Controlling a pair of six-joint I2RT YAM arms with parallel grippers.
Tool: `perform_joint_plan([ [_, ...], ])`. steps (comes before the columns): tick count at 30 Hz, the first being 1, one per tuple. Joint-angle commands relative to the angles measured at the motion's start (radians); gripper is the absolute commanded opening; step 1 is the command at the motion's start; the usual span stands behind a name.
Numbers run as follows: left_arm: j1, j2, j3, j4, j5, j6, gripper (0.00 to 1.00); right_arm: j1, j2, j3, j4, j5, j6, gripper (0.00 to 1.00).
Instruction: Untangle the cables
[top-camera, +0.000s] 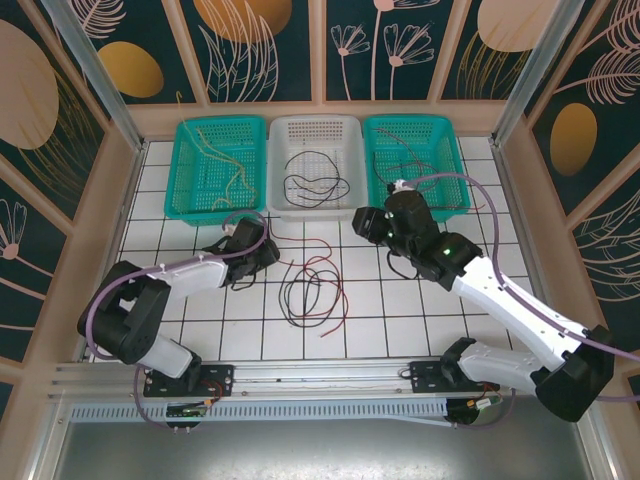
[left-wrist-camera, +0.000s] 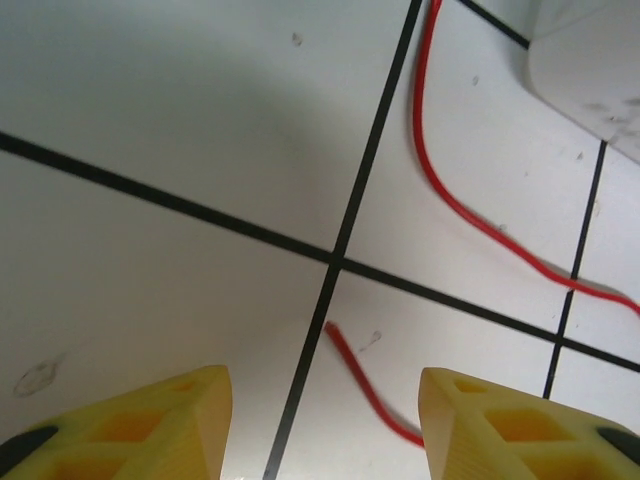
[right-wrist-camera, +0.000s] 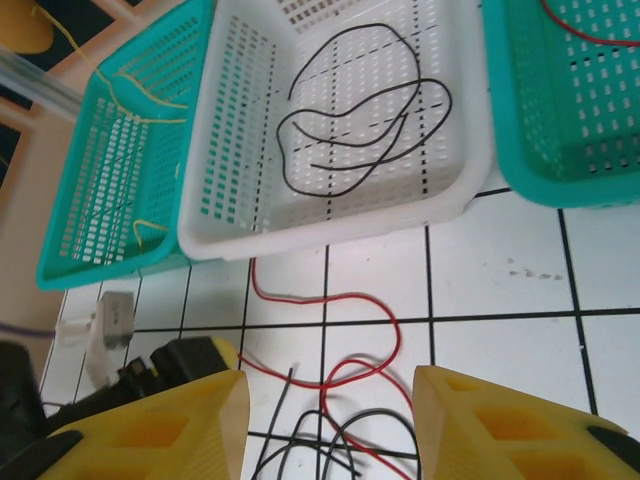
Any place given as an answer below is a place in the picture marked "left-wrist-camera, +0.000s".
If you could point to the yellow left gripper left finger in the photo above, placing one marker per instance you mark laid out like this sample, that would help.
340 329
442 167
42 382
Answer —
125 440

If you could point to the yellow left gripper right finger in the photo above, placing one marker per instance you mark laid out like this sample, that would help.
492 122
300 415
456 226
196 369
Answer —
525 440

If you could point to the white plastic basket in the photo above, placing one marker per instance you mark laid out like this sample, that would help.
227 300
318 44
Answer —
590 60

